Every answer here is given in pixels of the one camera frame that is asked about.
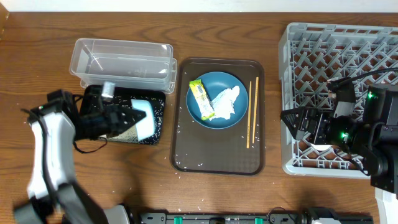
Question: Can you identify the pile of rice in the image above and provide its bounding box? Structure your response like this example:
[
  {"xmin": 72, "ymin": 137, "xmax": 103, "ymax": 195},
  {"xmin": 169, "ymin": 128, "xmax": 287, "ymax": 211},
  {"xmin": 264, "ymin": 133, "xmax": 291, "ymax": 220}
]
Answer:
[{"xmin": 107, "ymin": 126, "xmax": 139, "ymax": 144}]

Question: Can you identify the light blue white bowl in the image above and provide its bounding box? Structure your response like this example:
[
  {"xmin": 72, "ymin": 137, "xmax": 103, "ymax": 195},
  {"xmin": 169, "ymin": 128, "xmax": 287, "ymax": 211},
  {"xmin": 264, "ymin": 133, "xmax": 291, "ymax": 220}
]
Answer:
[{"xmin": 131, "ymin": 100, "xmax": 155, "ymax": 141}]

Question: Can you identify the white tissue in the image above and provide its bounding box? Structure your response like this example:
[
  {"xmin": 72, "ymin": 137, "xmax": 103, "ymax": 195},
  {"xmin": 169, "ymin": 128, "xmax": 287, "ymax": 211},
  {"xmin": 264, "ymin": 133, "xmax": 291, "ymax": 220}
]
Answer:
[{"xmin": 210, "ymin": 85, "xmax": 240, "ymax": 121}]

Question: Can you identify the yellow green snack wrapper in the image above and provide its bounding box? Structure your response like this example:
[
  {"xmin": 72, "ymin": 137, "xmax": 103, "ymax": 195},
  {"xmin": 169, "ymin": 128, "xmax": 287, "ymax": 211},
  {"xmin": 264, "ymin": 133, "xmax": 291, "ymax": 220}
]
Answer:
[{"xmin": 189, "ymin": 80, "xmax": 215, "ymax": 120}]

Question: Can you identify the dark blue plate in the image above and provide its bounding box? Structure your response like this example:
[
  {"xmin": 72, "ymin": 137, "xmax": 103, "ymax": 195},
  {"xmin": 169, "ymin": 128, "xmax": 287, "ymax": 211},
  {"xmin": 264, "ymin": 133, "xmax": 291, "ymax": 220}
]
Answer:
[{"xmin": 186, "ymin": 72, "xmax": 249, "ymax": 129}]

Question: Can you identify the white cup green inside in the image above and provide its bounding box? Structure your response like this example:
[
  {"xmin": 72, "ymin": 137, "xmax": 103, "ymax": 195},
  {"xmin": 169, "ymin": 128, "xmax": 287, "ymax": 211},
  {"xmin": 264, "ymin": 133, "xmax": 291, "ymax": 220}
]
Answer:
[{"xmin": 311, "ymin": 144, "xmax": 331, "ymax": 151}]

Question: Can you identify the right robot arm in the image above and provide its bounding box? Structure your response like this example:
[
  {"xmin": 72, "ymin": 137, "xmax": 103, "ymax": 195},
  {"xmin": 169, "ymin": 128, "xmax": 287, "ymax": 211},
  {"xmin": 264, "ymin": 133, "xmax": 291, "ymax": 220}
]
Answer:
[{"xmin": 280, "ymin": 84, "xmax": 397, "ymax": 223}]

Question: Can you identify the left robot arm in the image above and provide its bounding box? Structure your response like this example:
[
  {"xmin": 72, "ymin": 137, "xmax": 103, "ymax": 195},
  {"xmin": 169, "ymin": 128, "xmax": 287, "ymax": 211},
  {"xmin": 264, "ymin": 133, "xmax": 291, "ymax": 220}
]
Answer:
[{"xmin": 13, "ymin": 90, "xmax": 146, "ymax": 223}]

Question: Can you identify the grey dishwasher rack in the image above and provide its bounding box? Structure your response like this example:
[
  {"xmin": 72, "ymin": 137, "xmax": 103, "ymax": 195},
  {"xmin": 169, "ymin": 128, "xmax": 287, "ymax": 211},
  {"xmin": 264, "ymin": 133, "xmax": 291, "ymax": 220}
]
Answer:
[{"xmin": 279, "ymin": 22, "xmax": 397, "ymax": 179}]

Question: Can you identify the black plastic tray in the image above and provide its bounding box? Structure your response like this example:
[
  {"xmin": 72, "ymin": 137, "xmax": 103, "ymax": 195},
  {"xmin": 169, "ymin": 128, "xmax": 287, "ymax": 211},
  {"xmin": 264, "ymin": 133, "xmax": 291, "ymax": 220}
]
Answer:
[{"xmin": 79, "ymin": 84, "xmax": 167, "ymax": 146}]

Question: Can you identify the left wooden chopstick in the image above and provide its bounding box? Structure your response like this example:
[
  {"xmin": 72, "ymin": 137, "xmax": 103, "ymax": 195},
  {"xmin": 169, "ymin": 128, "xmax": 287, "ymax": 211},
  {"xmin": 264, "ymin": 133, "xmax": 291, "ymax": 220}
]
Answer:
[{"xmin": 246, "ymin": 81, "xmax": 252, "ymax": 149}]

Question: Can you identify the wooden chopstick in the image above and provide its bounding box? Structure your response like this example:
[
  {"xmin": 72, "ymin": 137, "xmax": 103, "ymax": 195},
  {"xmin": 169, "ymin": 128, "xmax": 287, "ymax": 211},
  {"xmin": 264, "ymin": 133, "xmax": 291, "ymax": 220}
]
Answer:
[
  {"xmin": 246, "ymin": 81, "xmax": 252, "ymax": 149},
  {"xmin": 252, "ymin": 77, "xmax": 259, "ymax": 144}
]

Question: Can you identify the right wooden chopstick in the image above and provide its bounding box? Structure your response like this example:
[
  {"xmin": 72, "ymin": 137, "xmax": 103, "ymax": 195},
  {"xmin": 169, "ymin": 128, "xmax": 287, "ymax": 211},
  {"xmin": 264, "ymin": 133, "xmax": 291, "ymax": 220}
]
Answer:
[{"xmin": 252, "ymin": 77, "xmax": 259, "ymax": 144}]

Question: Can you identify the clear plastic bin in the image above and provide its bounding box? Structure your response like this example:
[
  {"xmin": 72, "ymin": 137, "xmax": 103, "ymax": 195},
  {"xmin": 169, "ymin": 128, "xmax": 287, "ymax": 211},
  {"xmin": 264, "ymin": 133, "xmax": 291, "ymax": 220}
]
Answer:
[{"xmin": 69, "ymin": 38, "xmax": 177, "ymax": 94}]

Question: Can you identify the brown serving tray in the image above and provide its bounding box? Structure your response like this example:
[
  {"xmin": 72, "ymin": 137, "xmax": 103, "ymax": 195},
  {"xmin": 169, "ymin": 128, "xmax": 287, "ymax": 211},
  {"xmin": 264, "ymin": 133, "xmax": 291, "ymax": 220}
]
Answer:
[{"xmin": 170, "ymin": 58, "xmax": 266, "ymax": 175}]

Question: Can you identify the left black cable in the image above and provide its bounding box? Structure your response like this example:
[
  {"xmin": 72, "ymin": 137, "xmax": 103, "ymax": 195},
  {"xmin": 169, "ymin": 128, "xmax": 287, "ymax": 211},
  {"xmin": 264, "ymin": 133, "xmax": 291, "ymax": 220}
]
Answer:
[{"xmin": 73, "ymin": 136, "xmax": 109, "ymax": 155}]

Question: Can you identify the black cable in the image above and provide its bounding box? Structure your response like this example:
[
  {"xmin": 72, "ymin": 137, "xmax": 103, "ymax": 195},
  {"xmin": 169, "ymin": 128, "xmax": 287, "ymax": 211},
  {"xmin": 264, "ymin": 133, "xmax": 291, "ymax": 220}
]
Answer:
[
  {"xmin": 329, "ymin": 67, "xmax": 398, "ymax": 86},
  {"xmin": 73, "ymin": 136, "xmax": 109, "ymax": 155}
]

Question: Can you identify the right black cable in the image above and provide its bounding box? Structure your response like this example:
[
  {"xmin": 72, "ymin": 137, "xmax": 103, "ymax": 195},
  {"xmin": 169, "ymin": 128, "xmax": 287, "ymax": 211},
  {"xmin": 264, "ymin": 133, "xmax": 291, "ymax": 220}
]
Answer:
[{"xmin": 329, "ymin": 67, "xmax": 398, "ymax": 86}]

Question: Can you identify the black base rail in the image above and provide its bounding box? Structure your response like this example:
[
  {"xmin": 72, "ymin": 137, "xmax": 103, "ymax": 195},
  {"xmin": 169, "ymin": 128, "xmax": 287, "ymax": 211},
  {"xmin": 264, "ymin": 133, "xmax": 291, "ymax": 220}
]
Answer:
[{"xmin": 105, "ymin": 203, "xmax": 374, "ymax": 224}]

